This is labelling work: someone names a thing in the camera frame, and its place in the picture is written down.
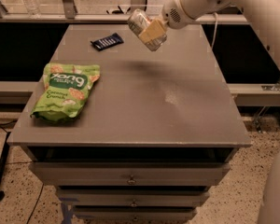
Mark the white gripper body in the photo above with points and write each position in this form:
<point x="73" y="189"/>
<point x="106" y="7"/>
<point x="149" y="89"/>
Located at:
<point x="172" y="13"/>

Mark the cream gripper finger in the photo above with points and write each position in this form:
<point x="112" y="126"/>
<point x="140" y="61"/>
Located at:
<point x="155" y="32"/>

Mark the silver 7up soda can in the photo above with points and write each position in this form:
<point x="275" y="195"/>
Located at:
<point x="137" y="22"/>

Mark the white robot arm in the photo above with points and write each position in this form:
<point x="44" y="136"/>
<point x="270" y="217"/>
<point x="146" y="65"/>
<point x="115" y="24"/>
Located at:
<point x="264" y="18"/>

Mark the dark blue snack bar wrapper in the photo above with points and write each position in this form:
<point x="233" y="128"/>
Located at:
<point x="107" y="42"/>

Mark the green coconut crunch snack bag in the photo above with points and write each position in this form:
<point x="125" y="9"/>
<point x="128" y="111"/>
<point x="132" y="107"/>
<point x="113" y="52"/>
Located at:
<point x="66" y="91"/>

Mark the grey drawer cabinet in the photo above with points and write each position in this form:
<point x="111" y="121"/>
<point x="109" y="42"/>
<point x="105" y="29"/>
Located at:
<point x="167" y="106"/>

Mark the top grey drawer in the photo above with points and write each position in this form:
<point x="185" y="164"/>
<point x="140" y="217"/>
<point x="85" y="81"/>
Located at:
<point x="129" y="174"/>

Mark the grey drawer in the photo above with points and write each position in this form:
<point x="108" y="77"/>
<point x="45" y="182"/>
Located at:
<point x="122" y="213"/>
<point x="129" y="174"/>
<point x="133" y="197"/>

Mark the middle grey drawer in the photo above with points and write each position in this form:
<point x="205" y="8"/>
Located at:
<point x="133" y="197"/>

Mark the bottom grey drawer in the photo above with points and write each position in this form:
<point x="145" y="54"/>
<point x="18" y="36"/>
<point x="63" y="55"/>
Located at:
<point x="122" y="213"/>

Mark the metal railing frame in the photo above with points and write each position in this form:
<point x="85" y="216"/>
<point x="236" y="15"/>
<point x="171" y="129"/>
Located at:
<point x="76" y="11"/>

